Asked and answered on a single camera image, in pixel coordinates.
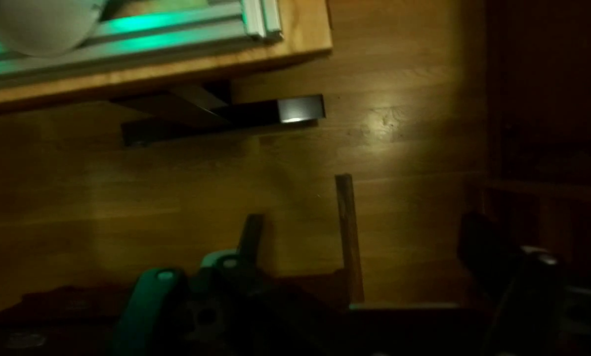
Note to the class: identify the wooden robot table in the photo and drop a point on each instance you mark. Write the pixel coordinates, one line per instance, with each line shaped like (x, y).
(295, 40)

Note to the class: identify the dark wooden secretary desk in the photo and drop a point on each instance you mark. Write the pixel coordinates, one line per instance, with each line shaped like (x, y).
(552, 99)

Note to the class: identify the black table foot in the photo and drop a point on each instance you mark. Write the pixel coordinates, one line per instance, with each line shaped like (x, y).
(241, 119)

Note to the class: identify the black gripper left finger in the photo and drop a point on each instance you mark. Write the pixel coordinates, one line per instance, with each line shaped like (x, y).
(156, 303)

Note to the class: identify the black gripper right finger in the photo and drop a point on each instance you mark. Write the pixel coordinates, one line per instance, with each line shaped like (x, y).
(524, 297)

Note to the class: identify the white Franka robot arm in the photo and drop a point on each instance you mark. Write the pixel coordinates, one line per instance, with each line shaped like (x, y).
(38, 26)

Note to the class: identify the aluminium mounting frame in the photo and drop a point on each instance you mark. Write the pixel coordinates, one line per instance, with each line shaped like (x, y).
(176, 40)

